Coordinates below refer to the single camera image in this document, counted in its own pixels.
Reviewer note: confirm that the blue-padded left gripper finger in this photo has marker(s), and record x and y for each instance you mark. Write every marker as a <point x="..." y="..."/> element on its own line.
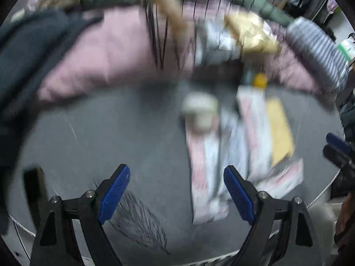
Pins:
<point x="55" y="240"/>

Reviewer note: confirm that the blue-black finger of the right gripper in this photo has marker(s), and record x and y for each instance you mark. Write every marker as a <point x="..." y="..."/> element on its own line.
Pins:
<point x="340" y="153"/>

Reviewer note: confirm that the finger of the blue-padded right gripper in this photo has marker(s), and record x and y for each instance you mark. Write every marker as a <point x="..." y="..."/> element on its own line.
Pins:
<point x="281" y="231"/>

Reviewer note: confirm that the bagged toast slice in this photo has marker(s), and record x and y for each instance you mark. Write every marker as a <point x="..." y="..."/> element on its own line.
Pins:
<point x="281" y="135"/>
<point x="171" y="9"/>
<point x="251" y="32"/>

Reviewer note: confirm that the long white red snack packet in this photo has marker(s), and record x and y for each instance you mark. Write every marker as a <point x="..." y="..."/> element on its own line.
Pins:
<point x="209" y="195"/>

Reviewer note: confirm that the white rubber duck toy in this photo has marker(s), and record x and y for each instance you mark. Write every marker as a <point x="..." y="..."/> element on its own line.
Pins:
<point x="200" y="111"/>

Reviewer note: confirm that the small snack packet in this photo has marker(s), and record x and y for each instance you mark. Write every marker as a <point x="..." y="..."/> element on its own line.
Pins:
<point x="214" y="44"/>

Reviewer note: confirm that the bagged toast slice top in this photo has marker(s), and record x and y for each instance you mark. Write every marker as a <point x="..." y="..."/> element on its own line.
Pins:
<point x="171" y="9"/>

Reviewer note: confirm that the white red sachet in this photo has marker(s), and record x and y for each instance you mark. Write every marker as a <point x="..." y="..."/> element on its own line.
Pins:
<point x="280" y="185"/>

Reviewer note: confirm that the orange picture snack packet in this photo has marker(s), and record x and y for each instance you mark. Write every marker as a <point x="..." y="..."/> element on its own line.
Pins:
<point x="252" y="108"/>

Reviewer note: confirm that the small white snack sachet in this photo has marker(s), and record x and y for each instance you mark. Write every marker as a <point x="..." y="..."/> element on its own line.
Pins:
<point x="232" y="149"/>

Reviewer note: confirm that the black smartphone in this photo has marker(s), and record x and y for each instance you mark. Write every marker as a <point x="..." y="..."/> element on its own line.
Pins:
<point x="36" y="194"/>

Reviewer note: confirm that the green white box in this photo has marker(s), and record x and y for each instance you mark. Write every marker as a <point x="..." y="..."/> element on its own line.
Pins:
<point x="347" y="49"/>

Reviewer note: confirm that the blue checkered pillow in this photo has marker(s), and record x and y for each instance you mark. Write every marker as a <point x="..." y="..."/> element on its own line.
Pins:
<point x="319" y="54"/>

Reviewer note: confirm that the dark teal fleece blanket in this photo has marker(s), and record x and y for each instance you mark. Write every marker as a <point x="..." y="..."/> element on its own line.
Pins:
<point x="30" y="48"/>

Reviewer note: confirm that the pink quilt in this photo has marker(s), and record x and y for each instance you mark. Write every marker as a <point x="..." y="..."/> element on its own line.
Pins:
<point x="116" y="51"/>

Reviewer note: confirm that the black wire basket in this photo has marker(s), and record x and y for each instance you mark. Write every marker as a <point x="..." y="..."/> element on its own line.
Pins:
<point x="160" y="33"/>

